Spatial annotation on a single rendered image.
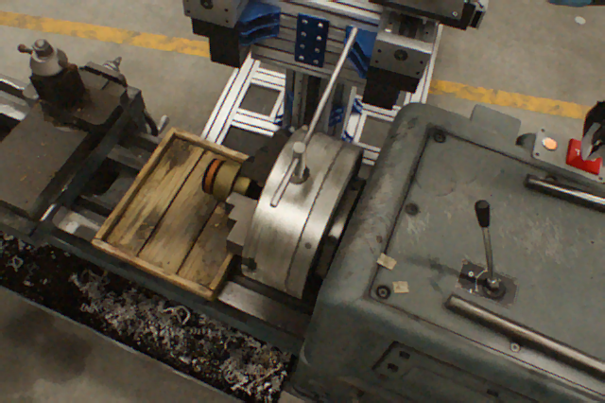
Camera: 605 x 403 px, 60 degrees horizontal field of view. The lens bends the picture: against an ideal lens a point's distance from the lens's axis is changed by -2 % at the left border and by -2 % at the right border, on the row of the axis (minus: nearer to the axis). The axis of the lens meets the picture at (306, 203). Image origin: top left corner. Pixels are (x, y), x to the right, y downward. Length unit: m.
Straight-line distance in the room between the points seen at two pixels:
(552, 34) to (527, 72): 0.38
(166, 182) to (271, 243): 0.48
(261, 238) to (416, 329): 0.30
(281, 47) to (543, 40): 2.03
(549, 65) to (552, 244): 2.33
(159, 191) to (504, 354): 0.85
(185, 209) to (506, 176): 0.72
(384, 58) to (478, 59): 1.74
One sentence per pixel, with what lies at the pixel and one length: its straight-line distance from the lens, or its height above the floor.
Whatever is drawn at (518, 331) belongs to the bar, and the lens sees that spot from 0.84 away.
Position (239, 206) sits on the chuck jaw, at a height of 1.11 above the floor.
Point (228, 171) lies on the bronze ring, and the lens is 1.05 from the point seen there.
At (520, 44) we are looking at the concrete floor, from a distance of 3.25.
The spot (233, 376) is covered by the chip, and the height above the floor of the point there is 0.56.
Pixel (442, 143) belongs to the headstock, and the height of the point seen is 1.26.
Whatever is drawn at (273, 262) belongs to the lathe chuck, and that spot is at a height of 1.14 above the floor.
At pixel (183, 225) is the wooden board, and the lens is 1.27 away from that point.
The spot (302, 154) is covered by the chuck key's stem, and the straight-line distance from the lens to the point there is 0.84.
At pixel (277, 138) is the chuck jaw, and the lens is 1.01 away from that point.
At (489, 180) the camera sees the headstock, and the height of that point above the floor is 1.25.
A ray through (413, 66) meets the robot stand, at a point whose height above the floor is 1.06.
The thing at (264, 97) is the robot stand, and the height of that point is 0.21.
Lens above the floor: 2.00
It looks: 60 degrees down
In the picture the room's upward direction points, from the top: 9 degrees clockwise
